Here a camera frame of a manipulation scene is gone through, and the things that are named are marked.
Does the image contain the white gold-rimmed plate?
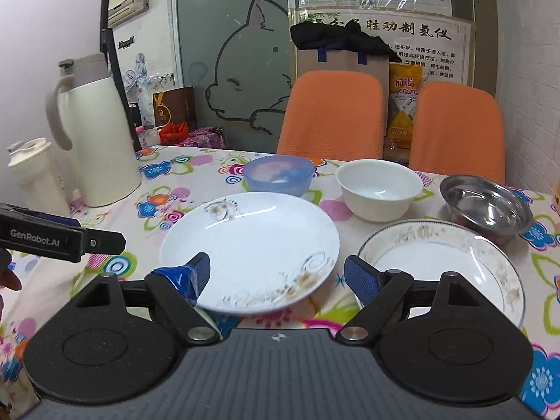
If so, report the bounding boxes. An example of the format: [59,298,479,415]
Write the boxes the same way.
[358,219,525,326]

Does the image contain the white floral plate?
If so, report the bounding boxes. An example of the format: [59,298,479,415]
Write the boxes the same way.
[160,192,340,316]

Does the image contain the white ceramic bowl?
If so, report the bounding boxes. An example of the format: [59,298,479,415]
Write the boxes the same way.
[335,159,424,223]

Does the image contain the stainless steel bowl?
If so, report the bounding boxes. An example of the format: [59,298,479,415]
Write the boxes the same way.
[440,175,534,246]

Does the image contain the blue plastic bowl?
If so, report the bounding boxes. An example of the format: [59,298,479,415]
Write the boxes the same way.
[243,155,315,197]

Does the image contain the light green plate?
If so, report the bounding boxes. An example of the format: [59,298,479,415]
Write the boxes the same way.
[195,306,221,336]

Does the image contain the person's left hand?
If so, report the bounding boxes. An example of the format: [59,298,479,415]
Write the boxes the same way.
[0,247,23,316]

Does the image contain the cream plastic bottle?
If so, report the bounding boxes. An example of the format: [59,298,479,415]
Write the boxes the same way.
[8,138,70,217]

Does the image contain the floral tablecloth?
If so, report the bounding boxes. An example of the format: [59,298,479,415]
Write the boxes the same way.
[1,147,559,419]

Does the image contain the white thermos jug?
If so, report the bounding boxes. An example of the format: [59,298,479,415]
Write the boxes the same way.
[45,53,141,208]

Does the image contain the red plastic bag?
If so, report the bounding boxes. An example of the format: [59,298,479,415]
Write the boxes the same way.
[159,121,189,146]

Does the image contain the purple patterned bag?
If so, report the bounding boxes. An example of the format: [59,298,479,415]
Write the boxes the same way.
[180,127,227,149]

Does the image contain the brown gift box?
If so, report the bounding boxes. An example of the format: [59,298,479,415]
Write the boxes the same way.
[152,87,198,130]

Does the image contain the right orange chair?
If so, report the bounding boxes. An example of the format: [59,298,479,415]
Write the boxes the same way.
[409,82,505,185]

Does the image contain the orange chair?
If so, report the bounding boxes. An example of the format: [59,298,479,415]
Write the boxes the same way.
[276,70,384,161]
[409,82,505,185]

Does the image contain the left orange chair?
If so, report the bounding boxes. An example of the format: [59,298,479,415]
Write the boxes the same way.
[276,70,384,161]

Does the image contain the red cracker box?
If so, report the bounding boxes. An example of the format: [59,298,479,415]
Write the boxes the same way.
[552,180,560,215]

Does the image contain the yellow snack bag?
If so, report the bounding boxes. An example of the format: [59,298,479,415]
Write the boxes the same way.
[384,63,424,165]

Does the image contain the white air conditioner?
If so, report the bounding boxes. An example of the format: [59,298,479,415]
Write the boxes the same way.
[108,0,149,28]

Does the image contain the poster with chinese text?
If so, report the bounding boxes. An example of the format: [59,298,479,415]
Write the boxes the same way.
[294,8,475,86]

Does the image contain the glass door with cat drawing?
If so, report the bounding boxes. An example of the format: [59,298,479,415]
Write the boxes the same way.
[176,0,292,153]

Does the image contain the black cloth on box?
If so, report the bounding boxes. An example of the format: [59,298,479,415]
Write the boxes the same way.
[289,21,403,64]

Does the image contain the cardboard box with blue handles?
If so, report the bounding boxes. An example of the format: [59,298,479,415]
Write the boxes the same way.
[295,48,390,134]

